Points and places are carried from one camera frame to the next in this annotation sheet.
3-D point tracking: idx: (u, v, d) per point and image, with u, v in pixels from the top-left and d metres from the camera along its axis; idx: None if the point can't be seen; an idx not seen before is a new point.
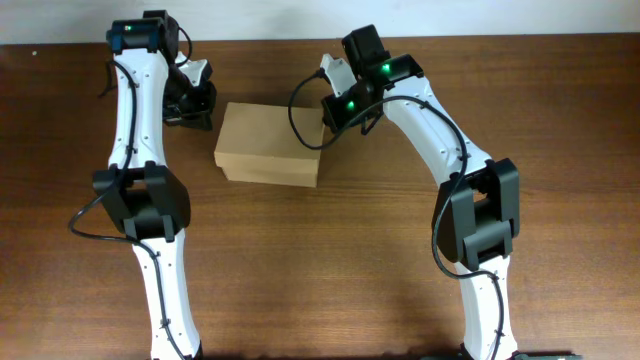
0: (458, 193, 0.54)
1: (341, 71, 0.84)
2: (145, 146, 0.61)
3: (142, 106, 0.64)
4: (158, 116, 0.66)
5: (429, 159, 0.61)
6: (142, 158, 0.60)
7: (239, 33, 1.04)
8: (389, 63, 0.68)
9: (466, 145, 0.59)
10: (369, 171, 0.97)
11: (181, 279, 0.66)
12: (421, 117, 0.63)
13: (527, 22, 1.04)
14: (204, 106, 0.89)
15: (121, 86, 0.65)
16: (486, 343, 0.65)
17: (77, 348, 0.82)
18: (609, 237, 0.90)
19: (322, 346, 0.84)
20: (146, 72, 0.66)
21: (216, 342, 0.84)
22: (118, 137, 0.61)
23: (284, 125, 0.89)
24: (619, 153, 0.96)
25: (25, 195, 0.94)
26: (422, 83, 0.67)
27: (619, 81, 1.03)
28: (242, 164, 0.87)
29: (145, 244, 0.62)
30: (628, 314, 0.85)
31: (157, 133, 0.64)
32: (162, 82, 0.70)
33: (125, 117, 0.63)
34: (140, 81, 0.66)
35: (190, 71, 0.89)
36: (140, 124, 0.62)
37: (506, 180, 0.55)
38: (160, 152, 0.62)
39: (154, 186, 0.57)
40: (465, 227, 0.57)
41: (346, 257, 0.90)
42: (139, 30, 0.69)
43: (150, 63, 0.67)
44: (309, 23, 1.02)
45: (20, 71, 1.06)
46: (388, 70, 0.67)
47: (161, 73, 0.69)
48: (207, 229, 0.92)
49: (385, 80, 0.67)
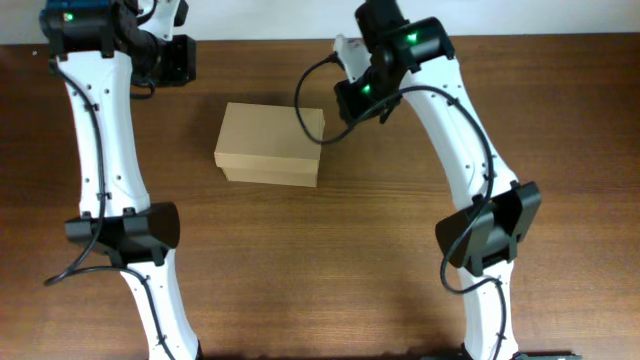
0: (479, 218, 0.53)
1: (356, 54, 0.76)
2: (118, 187, 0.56)
3: (108, 132, 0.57)
4: (129, 140, 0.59)
5: (450, 169, 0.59)
6: (117, 204, 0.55)
7: (238, 32, 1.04)
8: (416, 33, 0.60)
9: (493, 159, 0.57)
10: (370, 171, 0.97)
11: (174, 294, 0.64)
12: (448, 119, 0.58)
13: (528, 22, 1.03)
14: (182, 70, 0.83)
15: (77, 106, 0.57)
16: (488, 345, 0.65)
17: (77, 348, 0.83)
18: (609, 237, 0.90)
19: (321, 346, 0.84)
20: (105, 88, 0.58)
21: (216, 342, 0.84)
22: (85, 177, 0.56)
23: (287, 125, 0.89)
24: (620, 153, 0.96)
25: (25, 195, 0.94)
26: (450, 66, 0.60)
27: (620, 81, 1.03)
28: (244, 164, 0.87)
29: (133, 270, 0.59)
30: (627, 314, 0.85)
31: (131, 164, 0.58)
32: (127, 91, 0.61)
33: (88, 149, 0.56)
34: (99, 101, 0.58)
35: (161, 20, 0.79)
36: (108, 160, 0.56)
37: (528, 205, 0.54)
38: (137, 183, 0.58)
39: (136, 232, 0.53)
40: (477, 244, 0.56)
41: (347, 257, 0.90)
42: (83, 20, 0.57)
43: (108, 75, 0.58)
44: (308, 20, 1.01)
45: (20, 71, 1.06)
46: (413, 41, 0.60)
47: (124, 81, 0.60)
48: (207, 229, 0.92)
49: (407, 52, 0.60)
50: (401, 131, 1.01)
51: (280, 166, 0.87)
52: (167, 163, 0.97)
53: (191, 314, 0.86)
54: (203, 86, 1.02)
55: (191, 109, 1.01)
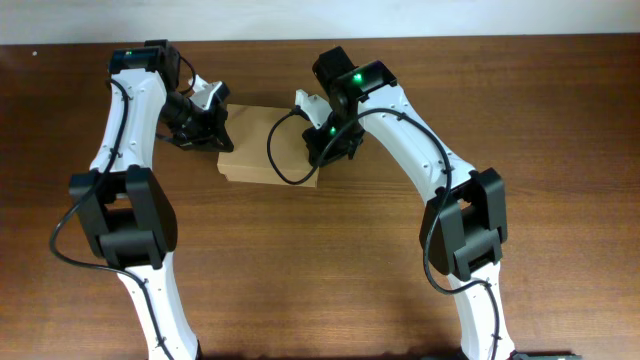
0: (447, 209, 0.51)
1: (318, 104, 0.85)
2: (131, 152, 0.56)
3: (134, 117, 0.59)
4: (150, 126, 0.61)
5: (413, 173, 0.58)
6: (127, 162, 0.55)
7: (237, 33, 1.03)
8: (361, 73, 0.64)
9: (449, 155, 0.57)
10: (370, 172, 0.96)
11: (173, 295, 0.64)
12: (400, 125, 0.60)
13: (529, 22, 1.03)
14: (211, 131, 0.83)
15: (114, 99, 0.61)
16: (484, 347, 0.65)
17: (77, 348, 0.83)
18: (610, 237, 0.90)
19: (321, 346, 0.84)
20: (142, 88, 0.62)
21: (215, 342, 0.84)
22: (104, 144, 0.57)
23: (284, 133, 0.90)
24: (620, 153, 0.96)
25: (25, 195, 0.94)
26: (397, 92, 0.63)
27: (620, 81, 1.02)
28: (243, 172, 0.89)
29: (131, 272, 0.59)
30: (627, 314, 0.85)
31: (148, 146, 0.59)
32: (160, 102, 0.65)
33: (114, 126, 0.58)
34: (135, 95, 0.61)
35: (199, 95, 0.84)
36: (129, 131, 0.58)
37: (492, 190, 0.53)
38: (147, 160, 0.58)
39: (136, 192, 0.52)
40: (454, 239, 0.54)
41: (346, 257, 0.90)
42: (139, 57, 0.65)
43: (147, 80, 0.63)
44: (308, 21, 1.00)
45: (20, 71, 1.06)
46: (359, 81, 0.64)
47: (159, 92, 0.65)
48: (208, 228, 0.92)
49: (359, 92, 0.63)
50: None
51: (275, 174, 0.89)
52: (168, 164, 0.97)
53: (191, 313, 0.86)
54: None
55: None
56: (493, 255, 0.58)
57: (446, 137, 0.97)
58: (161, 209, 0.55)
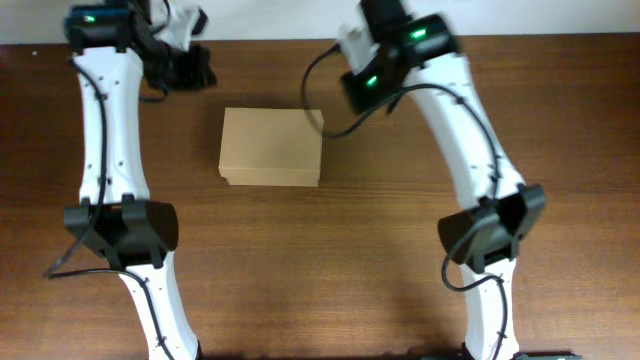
0: (485, 219, 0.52)
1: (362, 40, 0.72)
2: (120, 173, 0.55)
3: (114, 122, 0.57)
4: (134, 131, 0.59)
5: (455, 167, 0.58)
6: (117, 189, 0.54)
7: (235, 34, 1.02)
8: (422, 28, 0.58)
9: (500, 160, 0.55)
10: (370, 171, 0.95)
11: (173, 294, 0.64)
12: (453, 116, 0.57)
13: (535, 23, 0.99)
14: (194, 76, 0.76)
15: (88, 98, 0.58)
16: (488, 344, 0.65)
17: (77, 348, 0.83)
18: (611, 237, 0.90)
19: (322, 346, 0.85)
20: (115, 78, 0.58)
21: (216, 342, 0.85)
22: (89, 163, 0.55)
23: (284, 134, 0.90)
24: (621, 154, 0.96)
25: (24, 195, 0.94)
26: (458, 65, 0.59)
27: (625, 80, 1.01)
28: (244, 175, 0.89)
29: (133, 272, 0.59)
30: (627, 314, 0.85)
31: (134, 157, 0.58)
32: (136, 86, 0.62)
33: (94, 138, 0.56)
34: (109, 91, 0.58)
35: (175, 30, 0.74)
36: (113, 146, 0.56)
37: (534, 208, 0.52)
38: (137, 176, 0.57)
39: (133, 220, 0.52)
40: (482, 243, 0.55)
41: (347, 257, 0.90)
42: (102, 18, 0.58)
43: (119, 66, 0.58)
44: (306, 20, 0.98)
45: (16, 70, 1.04)
46: (419, 37, 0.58)
47: (133, 69, 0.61)
48: (208, 229, 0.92)
49: (414, 49, 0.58)
50: (401, 130, 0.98)
51: (277, 175, 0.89)
52: (167, 164, 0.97)
53: (191, 313, 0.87)
54: None
55: (190, 108, 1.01)
56: (509, 253, 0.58)
57: None
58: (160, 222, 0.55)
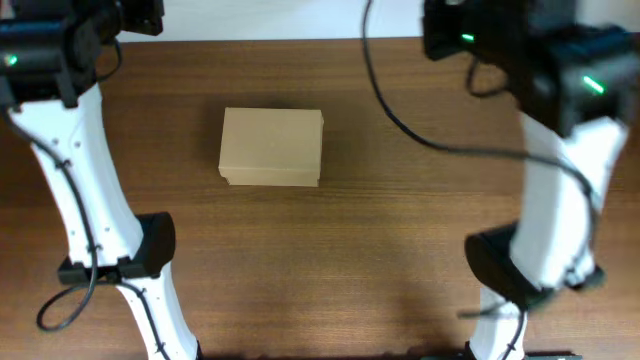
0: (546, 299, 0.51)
1: None
2: (108, 239, 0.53)
3: (87, 190, 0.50)
4: (110, 183, 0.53)
5: (536, 236, 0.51)
6: (109, 252, 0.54)
7: (236, 33, 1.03)
8: (596, 84, 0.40)
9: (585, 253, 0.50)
10: (371, 171, 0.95)
11: (171, 302, 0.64)
12: (570, 202, 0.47)
13: None
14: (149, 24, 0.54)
15: (46, 165, 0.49)
16: (498, 348, 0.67)
17: (77, 349, 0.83)
18: None
19: (322, 346, 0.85)
20: (76, 141, 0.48)
21: (216, 342, 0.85)
22: (71, 229, 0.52)
23: (284, 135, 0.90)
24: (621, 154, 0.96)
25: (23, 195, 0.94)
26: (609, 141, 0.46)
27: None
28: (244, 175, 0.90)
29: (130, 283, 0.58)
30: (627, 314, 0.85)
31: (119, 210, 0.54)
32: (98, 125, 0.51)
33: (71, 208, 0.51)
34: (72, 156, 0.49)
35: None
36: (93, 212, 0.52)
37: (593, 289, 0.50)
38: (128, 225, 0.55)
39: (133, 272, 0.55)
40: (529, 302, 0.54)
41: (347, 257, 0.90)
42: (35, 58, 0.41)
43: (79, 127, 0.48)
44: (306, 20, 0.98)
45: None
46: (591, 92, 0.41)
47: (94, 114, 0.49)
48: (208, 229, 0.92)
49: (569, 103, 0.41)
50: (400, 129, 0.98)
51: (278, 176, 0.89)
52: (168, 163, 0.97)
53: (191, 313, 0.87)
54: (203, 86, 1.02)
55: (190, 108, 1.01)
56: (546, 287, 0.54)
57: (446, 137, 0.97)
58: (158, 254, 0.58)
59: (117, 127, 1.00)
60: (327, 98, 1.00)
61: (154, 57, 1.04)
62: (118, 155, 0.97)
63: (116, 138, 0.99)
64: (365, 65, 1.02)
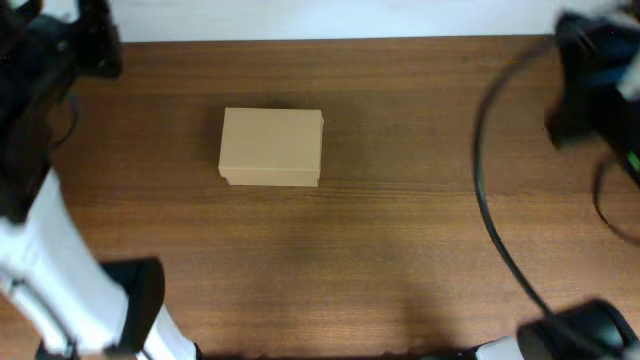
0: None
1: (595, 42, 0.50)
2: (88, 332, 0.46)
3: (59, 297, 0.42)
4: (85, 278, 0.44)
5: None
6: (91, 341, 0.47)
7: (236, 33, 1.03)
8: None
9: None
10: (370, 172, 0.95)
11: (161, 327, 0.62)
12: None
13: (533, 21, 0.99)
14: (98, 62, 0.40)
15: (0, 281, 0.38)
16: None
17: None
18: (612, 237, 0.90)
19: (322, 346, 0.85)
20: (32, 255, 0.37)
21: (216, 342, 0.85)
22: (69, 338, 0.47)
23: (284, 134, 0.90)
24: None
25: None
26: None
27: None
28: (245, 175, 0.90)
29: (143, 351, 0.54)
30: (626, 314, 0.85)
31: (97, 298, 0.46)
32: (53, 212, 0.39)
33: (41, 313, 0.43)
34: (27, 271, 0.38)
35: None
36: (67, 313, 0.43)
37: None
38: (109, 307, 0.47)
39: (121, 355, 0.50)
40: None
41: (347, 257, 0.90)
42: None
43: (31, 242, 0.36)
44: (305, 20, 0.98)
45: None
46: None
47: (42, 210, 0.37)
48: (208, 229, 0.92)
49: None
50: (401, 129, 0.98)
51: (278, 175, 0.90)
52: (168, 163, 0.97)
53: (191, 313, 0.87)
54: (203, 86, 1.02)
55: (191, 108, 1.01)
56: None
57: (446, 138, 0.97)
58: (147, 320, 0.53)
59: (116, 129, 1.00)
60: (327, 99, 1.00)
61: (154, 57, 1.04)
62: (118, 156, 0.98)
63: (116, 139, 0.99)
64: (364, 65, 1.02)
